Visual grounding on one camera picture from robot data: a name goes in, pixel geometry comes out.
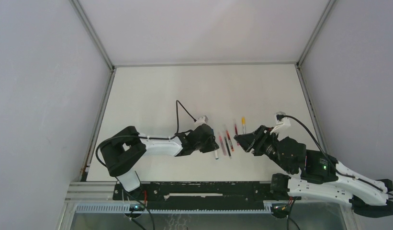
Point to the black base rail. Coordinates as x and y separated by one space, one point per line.
201 194

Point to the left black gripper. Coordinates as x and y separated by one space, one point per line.
211 146

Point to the pink gel pen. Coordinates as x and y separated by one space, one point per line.
222 144

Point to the white cable tray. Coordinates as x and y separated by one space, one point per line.
103 208

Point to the dark red gel pen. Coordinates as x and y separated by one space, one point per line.
229 139

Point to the aluminium frame right post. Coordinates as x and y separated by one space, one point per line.
302 79

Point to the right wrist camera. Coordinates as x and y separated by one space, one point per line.
282 122

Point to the black gel pen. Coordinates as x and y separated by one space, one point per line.
227 148

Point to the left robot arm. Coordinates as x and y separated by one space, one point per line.
120 153

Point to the aluminium frame post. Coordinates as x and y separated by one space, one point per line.
93 35
302 79

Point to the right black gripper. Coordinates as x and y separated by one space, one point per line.
255 139

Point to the aluminium frame left post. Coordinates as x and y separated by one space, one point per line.
93 35

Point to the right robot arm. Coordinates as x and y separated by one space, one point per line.
312 174

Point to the aluminium frame back rail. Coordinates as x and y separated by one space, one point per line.
206 64

